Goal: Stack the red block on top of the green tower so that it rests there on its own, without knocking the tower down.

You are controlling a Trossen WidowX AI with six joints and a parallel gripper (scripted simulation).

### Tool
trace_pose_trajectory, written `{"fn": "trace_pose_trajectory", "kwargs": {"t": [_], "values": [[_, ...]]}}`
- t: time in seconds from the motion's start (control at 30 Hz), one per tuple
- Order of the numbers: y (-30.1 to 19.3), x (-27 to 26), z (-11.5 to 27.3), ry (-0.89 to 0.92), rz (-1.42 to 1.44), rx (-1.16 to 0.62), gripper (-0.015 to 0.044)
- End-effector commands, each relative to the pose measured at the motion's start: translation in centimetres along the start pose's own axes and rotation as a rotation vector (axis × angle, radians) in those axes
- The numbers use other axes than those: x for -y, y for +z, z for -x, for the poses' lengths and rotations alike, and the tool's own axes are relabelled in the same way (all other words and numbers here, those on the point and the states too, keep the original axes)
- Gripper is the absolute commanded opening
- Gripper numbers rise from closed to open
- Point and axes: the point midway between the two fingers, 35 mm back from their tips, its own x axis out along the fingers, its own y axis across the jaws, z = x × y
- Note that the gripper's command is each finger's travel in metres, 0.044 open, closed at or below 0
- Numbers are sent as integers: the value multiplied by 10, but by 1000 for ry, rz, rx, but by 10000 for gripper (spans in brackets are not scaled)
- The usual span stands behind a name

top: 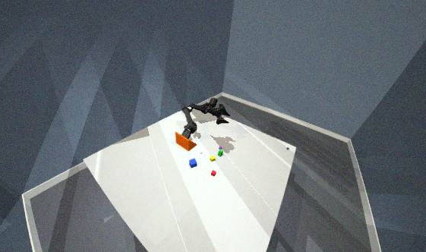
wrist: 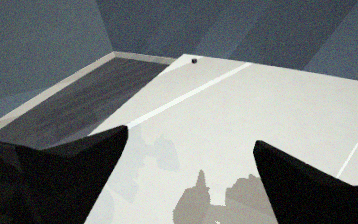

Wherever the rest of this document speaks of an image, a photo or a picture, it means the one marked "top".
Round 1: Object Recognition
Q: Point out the blue cube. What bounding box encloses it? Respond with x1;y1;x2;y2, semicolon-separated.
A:
189;159;197;168

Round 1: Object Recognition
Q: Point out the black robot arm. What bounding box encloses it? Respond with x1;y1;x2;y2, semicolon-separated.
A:
181;98;225;139

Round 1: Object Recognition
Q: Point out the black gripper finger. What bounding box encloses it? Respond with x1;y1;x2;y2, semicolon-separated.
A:
219;118;229;124
222;108;230;116

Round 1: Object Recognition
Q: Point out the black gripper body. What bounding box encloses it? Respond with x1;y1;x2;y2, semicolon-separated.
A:
212;109;223;124

